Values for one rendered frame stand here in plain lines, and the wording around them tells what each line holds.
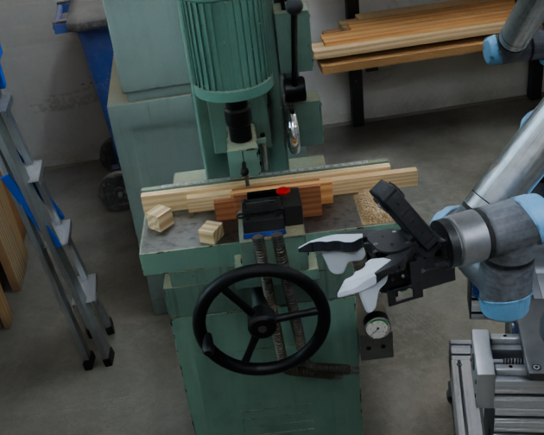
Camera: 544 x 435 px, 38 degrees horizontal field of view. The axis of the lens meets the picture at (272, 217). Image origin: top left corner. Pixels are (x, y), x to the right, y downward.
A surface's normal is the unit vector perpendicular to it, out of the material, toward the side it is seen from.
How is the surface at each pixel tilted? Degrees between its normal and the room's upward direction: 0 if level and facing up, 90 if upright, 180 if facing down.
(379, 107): 90
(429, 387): 0
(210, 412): 90
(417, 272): 82
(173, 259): 90
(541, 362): 0
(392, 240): 8
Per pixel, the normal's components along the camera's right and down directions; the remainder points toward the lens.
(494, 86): 0.14, 0.51
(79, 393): -0.10, -0.85
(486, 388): -0.13, 0.53
